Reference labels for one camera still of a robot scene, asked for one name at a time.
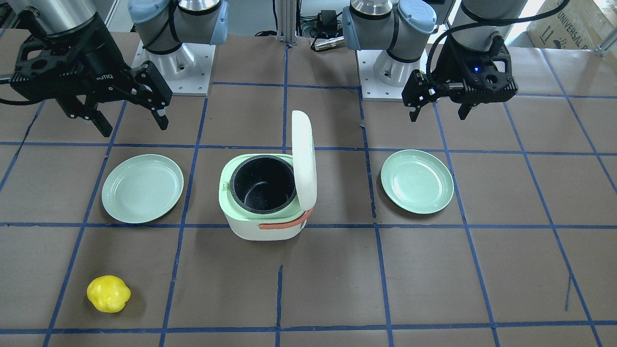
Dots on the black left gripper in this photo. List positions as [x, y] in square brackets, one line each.
[449, 68]

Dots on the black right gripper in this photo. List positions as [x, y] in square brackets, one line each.
[102, 60]

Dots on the white rice cooker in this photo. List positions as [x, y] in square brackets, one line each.
[268, 197]

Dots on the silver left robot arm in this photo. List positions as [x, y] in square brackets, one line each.
[402, 29]

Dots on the green plate near right arm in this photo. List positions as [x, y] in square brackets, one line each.
[142, 188]

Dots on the green plate near left arm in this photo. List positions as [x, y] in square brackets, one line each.
[417, 181]

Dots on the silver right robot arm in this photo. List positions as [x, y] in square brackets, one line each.
[163, 25]

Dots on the cardboard box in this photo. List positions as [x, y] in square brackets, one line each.
[582, 24]

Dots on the yellow toy pepper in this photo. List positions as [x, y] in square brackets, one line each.
[108, 293]

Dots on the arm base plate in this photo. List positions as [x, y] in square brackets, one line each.
[186, 71]
[382, 78]

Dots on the aluminium frame post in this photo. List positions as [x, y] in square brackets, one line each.
[287, 20]

